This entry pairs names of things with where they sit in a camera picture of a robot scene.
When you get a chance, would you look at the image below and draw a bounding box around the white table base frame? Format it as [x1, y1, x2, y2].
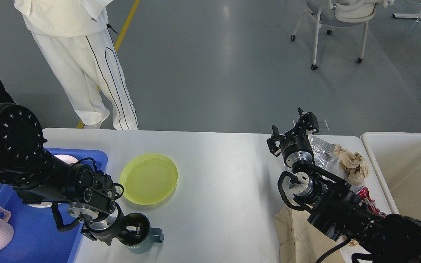
[392, 0, 421, 21]

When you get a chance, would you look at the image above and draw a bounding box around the yellow plastic plate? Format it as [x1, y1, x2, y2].
[119, 153, 178, 205]

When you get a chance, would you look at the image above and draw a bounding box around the blue plastic tray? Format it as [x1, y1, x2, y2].
[0, 148, 107, 263]

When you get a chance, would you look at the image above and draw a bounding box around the teal green mug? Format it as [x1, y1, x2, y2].
[121, 213, 164, 254]

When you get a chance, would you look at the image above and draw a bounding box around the flat brown paper bag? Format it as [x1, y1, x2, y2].
[273, 206, 337, 263]

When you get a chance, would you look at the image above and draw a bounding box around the white grey office chair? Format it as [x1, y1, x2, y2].
[290, 0, 394, 70]

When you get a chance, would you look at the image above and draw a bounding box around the crumpled brown paper ball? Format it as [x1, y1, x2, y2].
[334, 144, 371, 186]

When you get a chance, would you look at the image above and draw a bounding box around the white plastic bin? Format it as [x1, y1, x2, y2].
[361, 133, 421, 220]

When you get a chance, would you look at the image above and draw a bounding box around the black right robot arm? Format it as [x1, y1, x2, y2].
[267, 108, 421, 263]

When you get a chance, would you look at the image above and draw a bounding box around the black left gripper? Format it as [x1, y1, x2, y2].
[81, 212, 141, 246]

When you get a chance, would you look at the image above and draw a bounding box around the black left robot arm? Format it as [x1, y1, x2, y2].
[0, 103, 147, 246]

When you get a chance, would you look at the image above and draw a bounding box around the person in white tracksuit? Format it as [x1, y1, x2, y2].
[14, 0, 138, 130]

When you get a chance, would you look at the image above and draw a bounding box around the white pink plate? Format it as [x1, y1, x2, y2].
[29, 154, 78, 208]

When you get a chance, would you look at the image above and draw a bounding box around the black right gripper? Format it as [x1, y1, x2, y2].
[267, 108, 320, 168]

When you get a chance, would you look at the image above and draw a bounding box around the crushed red soda can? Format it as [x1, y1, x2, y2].
[356, 186, 385, 217]

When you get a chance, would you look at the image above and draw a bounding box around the crumpled aluminium foil tray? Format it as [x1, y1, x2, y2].
[284, 134, 339, 173]

